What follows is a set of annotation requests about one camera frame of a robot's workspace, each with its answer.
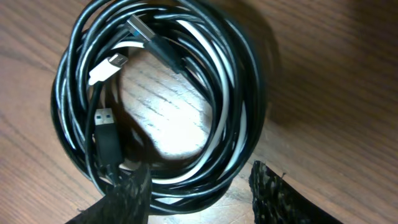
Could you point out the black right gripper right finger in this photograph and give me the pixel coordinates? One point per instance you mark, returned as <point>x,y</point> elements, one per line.
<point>276,202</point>

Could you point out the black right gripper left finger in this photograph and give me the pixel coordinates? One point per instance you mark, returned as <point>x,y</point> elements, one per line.
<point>128,202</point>

